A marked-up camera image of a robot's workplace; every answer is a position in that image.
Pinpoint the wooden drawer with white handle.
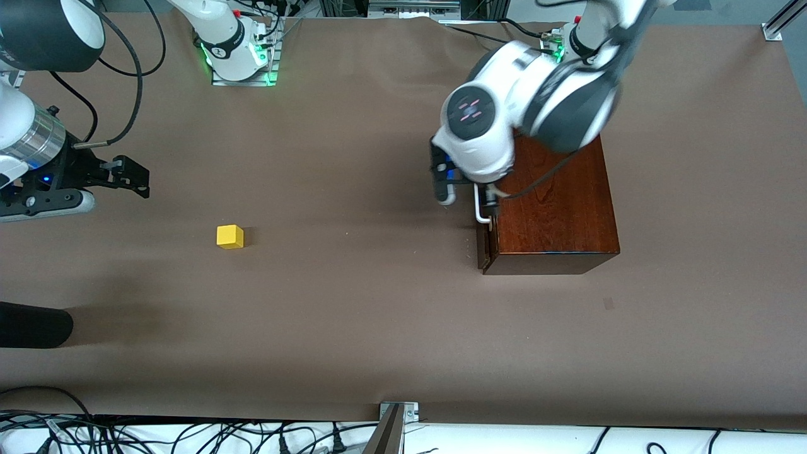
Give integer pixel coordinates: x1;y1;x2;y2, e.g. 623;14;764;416
473;183;500;276

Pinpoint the yellow cube block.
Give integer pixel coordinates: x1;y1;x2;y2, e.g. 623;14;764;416
216;224;245;250

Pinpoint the dark red wooden cabinet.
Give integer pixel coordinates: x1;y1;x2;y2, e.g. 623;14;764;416
482;132;620;276

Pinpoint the black ribbed foam cylinder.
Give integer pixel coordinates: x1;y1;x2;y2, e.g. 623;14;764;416
0;301;74;349

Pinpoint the grey electronics box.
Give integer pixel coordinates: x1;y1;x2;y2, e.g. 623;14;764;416
367;0;464;20

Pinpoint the brown paper table cover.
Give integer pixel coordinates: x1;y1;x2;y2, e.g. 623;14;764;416
0;11;807;431

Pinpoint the aluminium profile bar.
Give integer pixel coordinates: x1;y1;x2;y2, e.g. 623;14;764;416
362;404;406;454
762;0;807;42

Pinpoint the black cable with metal plug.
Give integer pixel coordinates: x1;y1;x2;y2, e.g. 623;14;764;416
73;0;144;150

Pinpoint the aluminium arm base plate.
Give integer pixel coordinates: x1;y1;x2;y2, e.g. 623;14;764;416
211;18;286;88

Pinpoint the black looped cable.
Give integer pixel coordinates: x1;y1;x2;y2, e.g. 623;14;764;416
0;385;95;422

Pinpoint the aluminium corner bracket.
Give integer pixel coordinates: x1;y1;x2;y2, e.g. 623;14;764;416
379;401;420;422

